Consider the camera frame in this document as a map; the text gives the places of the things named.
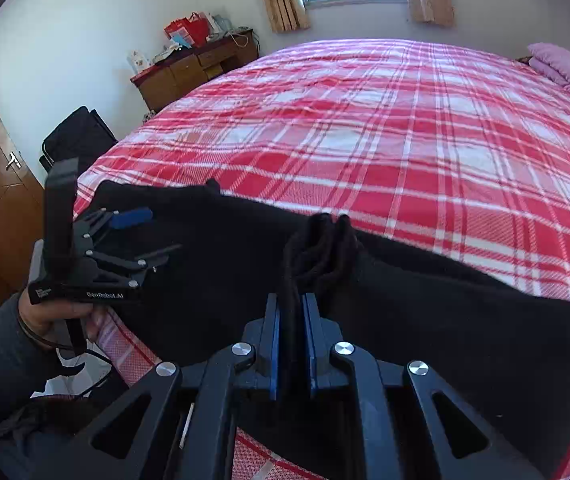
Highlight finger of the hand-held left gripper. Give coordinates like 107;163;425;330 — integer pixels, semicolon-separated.
86;244;184;288
81;207;154;250

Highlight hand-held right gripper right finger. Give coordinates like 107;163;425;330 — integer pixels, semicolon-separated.
301;292;548;480

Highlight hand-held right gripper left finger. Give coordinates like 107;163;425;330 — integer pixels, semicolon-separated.
52;294;282;480

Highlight black pants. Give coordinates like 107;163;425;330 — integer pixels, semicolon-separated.
72;178;570;480

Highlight person's left forearm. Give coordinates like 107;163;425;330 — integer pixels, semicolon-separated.
0;292;68;441

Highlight person's left hand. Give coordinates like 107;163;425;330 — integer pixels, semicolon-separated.
17;292;112;352

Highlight black chair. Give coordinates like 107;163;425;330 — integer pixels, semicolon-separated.
39;105;118;173

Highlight white floral box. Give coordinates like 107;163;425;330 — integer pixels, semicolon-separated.
127;49;151;74

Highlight brown wooden desk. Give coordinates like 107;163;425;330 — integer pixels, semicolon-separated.
130;29;261;114

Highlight person's dark jacket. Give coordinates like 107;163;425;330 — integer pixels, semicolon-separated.
0;394;96;480

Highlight red gift bag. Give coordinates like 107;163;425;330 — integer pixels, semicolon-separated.
164;12;209;49

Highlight pale blue bag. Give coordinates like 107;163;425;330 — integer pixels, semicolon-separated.
207;12;231;36

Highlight red plaid bedsheet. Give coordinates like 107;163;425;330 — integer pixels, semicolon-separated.
72;37;570;480

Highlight black cable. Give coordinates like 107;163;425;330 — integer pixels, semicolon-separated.
57;347;132;398

